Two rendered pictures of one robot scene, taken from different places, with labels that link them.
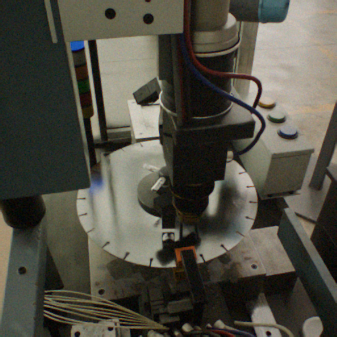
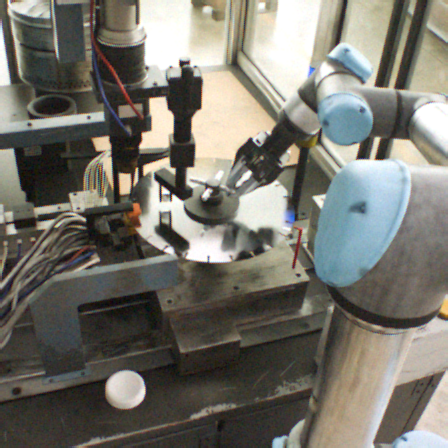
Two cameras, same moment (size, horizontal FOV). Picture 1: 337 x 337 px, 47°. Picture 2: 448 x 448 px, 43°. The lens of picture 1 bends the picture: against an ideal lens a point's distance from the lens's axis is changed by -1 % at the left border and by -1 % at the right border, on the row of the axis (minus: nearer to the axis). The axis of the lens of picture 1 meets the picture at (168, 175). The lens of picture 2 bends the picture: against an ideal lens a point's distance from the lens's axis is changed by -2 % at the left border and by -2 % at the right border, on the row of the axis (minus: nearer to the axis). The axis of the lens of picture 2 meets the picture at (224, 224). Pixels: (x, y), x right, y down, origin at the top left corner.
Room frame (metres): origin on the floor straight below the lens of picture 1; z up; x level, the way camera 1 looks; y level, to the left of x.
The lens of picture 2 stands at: (0.37, -0.89, 1.66)
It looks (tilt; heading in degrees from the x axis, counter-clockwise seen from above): 40 degrees down; 79
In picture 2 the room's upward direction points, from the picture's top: 5 degrees clockwise
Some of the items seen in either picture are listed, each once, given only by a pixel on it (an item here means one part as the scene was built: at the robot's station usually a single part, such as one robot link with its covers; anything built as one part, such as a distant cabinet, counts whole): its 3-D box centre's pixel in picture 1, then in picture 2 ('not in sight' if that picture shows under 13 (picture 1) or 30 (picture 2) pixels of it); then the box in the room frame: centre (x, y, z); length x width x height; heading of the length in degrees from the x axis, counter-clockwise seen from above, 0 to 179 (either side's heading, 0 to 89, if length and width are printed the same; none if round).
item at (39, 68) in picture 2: not in sight; (70, 59); (0.20, 0.72, 0.93); 0.31 x 0.31 x 0.36
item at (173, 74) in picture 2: not in sight; (182, 114); (0.46, -0.04, 1.17); 0.06 x 0.05 x 0.20; 2
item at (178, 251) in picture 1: (191, 284); (113, 221); (0.33, -0.03, 0.95); 0.10 x 0.03 x 0.07; 11
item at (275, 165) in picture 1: (266, 141); (398, 338); (0.85, -0.26, 0.82); 0.28 x 0.11 x 0.15; 11
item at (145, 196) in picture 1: (166, 187); (211, 199); (0.52, 0.00, 0.96); 0.11 x 0.11 x 0.03
